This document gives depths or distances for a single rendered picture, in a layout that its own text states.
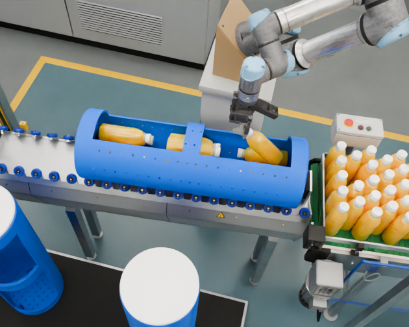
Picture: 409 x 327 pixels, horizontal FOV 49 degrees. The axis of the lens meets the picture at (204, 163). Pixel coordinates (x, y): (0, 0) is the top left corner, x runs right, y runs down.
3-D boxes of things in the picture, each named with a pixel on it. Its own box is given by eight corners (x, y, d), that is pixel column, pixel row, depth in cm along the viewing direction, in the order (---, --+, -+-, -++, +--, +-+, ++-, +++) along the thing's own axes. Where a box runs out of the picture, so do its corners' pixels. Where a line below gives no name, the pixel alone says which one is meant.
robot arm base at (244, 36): (240, 15, 189) (259, 6, 182) (260, 41, 197) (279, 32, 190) (231, 39, 181) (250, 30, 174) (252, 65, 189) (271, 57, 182)
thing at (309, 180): (299, 185, 196) (306, 169, 185) (304, 185, 196) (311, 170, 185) (298, 205, 190) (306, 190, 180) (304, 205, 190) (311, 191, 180)
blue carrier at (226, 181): (99, 136, 202) (89, 93, 178) (293, 164, 199) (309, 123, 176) (81, 190, 186) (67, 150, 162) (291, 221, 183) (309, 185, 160)
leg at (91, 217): (94, 230, 279) (75, 176, 227) (103, 231, 279) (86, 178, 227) (91, 238, 276) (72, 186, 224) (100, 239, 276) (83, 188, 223)
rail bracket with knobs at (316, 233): (302, 230, 187) (308, 218, 178) (319, 232, 187) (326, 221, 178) (301, 252, 182) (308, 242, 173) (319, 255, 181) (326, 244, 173)
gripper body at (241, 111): (230, 108, 167) (234, 85, 157) (253, 111, 167) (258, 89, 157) (228, 124, 163) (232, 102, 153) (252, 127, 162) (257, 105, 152)
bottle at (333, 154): (318, 173, 203) (330, 150, 187) (322, 162, 206) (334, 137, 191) (333, 180, 201) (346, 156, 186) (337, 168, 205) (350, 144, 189)
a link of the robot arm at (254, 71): (273, 65, 141) (250, 74, 139) (267, 89, 151) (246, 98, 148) (259, 50, 145) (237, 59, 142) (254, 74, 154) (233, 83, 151)
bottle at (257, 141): (285, 157, 179) (258, 132, 168) (272, 169, 181) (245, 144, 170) (279, 148, 184) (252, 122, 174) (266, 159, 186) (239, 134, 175)
